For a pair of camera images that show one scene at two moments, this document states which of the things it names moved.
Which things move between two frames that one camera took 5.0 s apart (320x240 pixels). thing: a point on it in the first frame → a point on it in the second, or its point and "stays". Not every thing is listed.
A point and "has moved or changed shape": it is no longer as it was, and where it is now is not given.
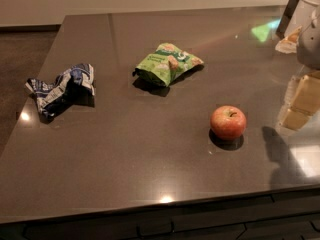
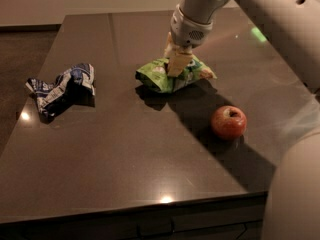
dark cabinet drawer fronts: (281, 216) stays
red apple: (228, 122) stays
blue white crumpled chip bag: (76, 86) stays
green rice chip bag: (167, 63) has moved or changed shape
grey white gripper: (310, 47) → (187, 33)
